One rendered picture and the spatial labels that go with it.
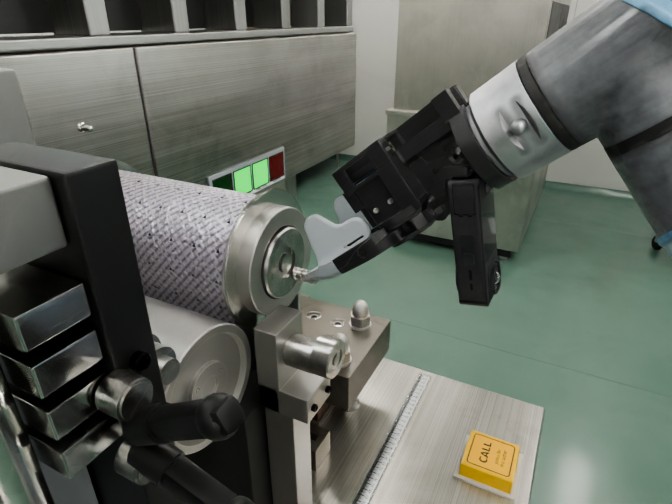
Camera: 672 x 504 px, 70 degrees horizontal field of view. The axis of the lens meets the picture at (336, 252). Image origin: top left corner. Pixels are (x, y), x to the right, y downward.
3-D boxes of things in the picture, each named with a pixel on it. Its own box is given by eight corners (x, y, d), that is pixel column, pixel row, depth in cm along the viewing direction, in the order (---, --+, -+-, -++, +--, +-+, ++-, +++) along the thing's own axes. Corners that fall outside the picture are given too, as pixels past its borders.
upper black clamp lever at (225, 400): (230, 451, 13) (205, 410, 13) (133, 456, 16) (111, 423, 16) (259, 418, 14) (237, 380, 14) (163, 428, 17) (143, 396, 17)
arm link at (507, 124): (576, 138, 37) (569, 164, 31) (522, 169, 40) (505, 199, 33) (523, 56, 37) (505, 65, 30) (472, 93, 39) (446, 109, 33)
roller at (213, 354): (173, 484, 41) (149, 376, 36) (-4, 390, 52) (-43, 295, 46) (255, 396, 51) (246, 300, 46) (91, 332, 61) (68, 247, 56)
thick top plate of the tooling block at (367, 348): (348, 411, 69) (348, 378, 66) (145, 335, 85) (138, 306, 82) (389, 349, 81) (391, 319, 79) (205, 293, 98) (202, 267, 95)
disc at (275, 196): (233, 355, 48) (216, 217, 41) (229, 354, 48) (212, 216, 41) (308, 288, 59) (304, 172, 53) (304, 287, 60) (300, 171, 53)
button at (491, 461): (510, 495, 64) (513, 483, 63) (458, 475, 67) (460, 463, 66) (518, 457, 70) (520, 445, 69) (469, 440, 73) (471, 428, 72)
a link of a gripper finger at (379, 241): (342, 247, 46) (416, 198, 42) (352, 262, 46) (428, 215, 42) (324, 264, 42) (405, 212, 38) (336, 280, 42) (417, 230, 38)
